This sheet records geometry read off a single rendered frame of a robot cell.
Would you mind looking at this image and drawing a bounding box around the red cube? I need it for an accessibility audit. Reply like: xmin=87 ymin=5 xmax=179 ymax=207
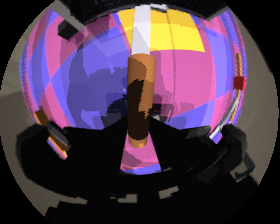
xmin=232 ymin=76 xmax=246 ymax=91

